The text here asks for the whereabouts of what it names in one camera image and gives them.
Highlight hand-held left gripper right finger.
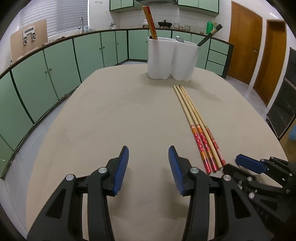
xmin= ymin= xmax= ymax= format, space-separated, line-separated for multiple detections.
xmin=168 ymin=146 xmax=270 ymax=241

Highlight white double utensil holder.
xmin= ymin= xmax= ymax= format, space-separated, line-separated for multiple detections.
xmin=147 ymin=37 xmax=200 ymax=81

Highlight narrow wooden door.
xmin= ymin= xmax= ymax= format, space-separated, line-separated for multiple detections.
xmin=253 ymin=20 xmax=287 ymax=106

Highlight black glass-door cabinet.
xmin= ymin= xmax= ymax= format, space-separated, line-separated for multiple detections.
xmin=266 ymin=46 xmax=296 ymax=141

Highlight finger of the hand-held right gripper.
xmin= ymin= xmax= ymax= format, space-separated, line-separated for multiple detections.
xmin=222 ymin=163 xmax=289 ymax=195
xmin=235 ymin=155 xmax=296 ymax=186

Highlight green wall kitchen cabinets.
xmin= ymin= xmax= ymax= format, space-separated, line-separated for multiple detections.
xmin=109 ymin=0 xmax=220 ymax=13

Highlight white window blind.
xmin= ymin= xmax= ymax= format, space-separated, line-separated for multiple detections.
xmin=20 ymin=0 xmax=89 ymax=37

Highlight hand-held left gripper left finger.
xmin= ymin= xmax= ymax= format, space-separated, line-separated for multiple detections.
xmin=27 ymin=146 xmax=129 ymax=241

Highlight green base kitchen cabinets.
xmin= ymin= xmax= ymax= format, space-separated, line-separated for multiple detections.
xmin=0 ymin=29 xmax=233 ymax=179

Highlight wide wooden door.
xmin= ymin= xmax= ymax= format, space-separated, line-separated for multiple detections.
xmin=228 ymin=1 xmax=263 ymax=85

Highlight black chopstick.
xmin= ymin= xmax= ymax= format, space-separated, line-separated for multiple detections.
xmin=198 ymin=25 xmax=223 ymax=46
xmin=196 ymin=24 xmax=220 ymax=46

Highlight white metal bracket device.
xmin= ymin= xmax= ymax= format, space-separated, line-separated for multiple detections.
xmin=22 ymin=27 xmax=37 ymax=44

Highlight brown cardboard board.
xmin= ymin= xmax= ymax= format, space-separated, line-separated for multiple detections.
xmin=10 ymin=19 xmax=48 ymax=62

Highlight bamboo chopstick with red end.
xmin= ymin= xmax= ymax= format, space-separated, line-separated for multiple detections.
xmin=145 ymin=6 xmax=156 ymax=39
xmin=176 ymin=85 xmax=218 ymax=173
xmin=142 ymin=7 xmax=154 ymax=39
xmin=173 ymin=85 xmax=213 ymax=175
xmin=179 ymin=85 xmax=227 ymax=168
xmin=147 ymin=6 xmax=158 ymax=39

